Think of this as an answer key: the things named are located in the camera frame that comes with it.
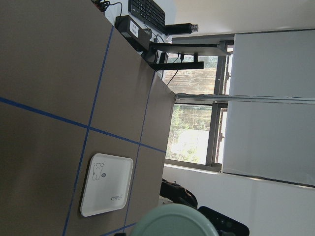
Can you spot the light green cup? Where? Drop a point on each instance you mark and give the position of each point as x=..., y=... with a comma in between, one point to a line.
x=174, y=220

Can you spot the cream rabbit tray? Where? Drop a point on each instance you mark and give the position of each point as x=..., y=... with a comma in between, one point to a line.
x=107, y=184

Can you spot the black backpack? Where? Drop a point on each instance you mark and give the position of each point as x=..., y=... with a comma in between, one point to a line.
x=178, y=194

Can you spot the black box with label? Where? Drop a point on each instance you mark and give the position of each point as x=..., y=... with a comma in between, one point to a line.
x=137, y=37

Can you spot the black water bottle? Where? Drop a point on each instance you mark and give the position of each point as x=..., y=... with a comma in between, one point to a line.
x=179, y=29

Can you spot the black keyboard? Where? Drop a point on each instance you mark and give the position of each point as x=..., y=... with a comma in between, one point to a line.
x=148, y=12

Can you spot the aluminium frame post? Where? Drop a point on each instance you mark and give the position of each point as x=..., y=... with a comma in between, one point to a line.
x=207, y=99

